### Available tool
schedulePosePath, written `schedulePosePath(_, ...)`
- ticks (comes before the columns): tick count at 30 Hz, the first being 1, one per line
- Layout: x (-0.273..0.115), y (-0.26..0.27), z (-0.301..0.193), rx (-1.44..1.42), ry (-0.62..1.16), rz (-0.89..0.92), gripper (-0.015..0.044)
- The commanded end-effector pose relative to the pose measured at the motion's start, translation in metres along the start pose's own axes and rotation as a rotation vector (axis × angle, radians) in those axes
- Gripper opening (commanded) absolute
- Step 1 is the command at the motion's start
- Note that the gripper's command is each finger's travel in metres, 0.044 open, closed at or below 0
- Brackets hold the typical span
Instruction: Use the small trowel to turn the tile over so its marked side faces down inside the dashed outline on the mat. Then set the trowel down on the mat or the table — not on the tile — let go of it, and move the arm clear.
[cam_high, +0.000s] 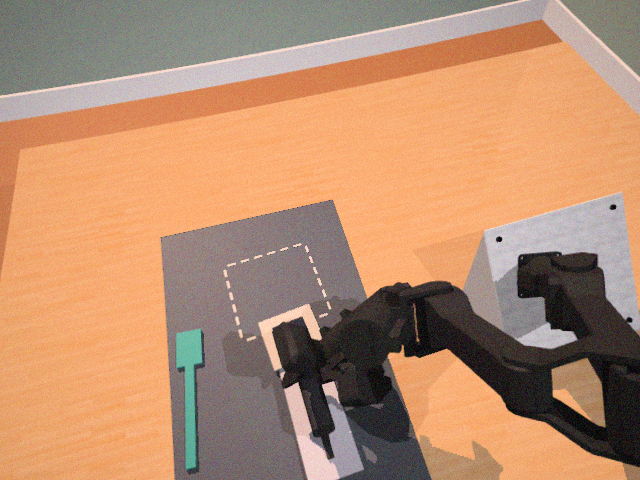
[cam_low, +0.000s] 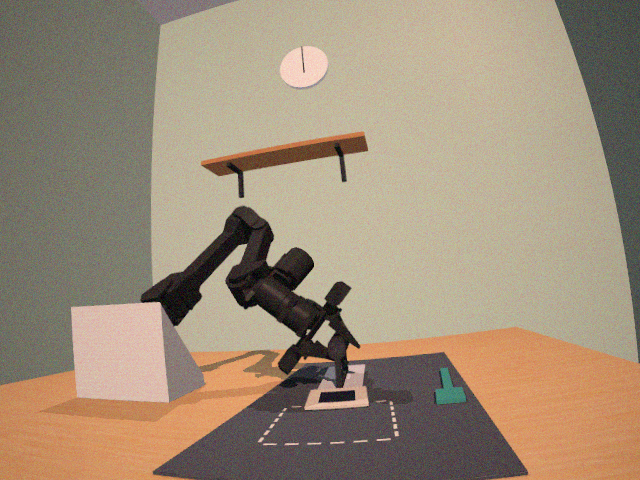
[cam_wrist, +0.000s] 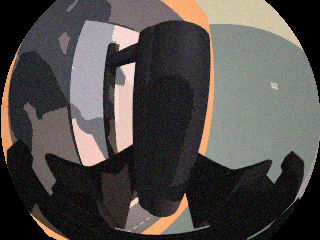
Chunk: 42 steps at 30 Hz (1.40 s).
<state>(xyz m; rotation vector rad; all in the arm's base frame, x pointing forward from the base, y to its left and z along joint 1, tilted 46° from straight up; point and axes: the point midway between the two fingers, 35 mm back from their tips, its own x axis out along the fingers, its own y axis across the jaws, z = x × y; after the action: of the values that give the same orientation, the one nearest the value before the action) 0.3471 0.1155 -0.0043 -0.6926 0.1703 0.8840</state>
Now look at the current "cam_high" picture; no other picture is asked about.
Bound peach square tile with dark square centre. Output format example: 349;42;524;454
258;304;322;372

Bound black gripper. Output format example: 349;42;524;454
272;309;355;389

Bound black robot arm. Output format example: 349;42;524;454
327;251;640;467

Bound dark grey flat mat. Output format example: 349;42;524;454
161;200;431;480

